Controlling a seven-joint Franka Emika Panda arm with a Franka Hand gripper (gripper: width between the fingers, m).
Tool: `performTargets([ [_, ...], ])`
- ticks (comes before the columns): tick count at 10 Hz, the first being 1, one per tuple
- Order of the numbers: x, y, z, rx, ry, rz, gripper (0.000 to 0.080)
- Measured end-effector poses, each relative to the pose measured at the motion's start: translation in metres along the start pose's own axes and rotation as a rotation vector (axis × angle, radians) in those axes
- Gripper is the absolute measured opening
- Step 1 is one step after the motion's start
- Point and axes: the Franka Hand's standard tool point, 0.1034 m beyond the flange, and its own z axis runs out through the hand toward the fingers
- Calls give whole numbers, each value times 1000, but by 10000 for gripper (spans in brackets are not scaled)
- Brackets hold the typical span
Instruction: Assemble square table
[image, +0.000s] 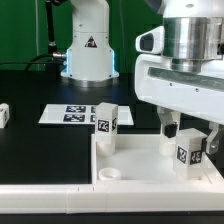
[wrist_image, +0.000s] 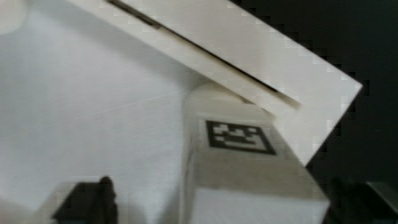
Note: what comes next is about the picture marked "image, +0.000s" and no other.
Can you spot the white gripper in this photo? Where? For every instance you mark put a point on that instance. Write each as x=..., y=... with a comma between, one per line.
x=199, y=95

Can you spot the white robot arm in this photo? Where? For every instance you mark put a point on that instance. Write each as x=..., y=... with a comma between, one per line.
x=181, y=63

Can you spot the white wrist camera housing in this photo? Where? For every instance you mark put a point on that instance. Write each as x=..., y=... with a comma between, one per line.
x=151, y=42

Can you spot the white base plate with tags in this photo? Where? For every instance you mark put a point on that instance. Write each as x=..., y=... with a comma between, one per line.
x=79, y=114

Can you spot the white L-shaped obstacle fence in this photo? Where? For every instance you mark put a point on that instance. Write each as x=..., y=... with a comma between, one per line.
x=69, y=199

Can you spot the white square tabletop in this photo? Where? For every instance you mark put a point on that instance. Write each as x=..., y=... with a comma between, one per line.
x=137, y=159

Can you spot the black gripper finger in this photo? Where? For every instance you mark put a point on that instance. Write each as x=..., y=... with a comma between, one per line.
x=210, y=144

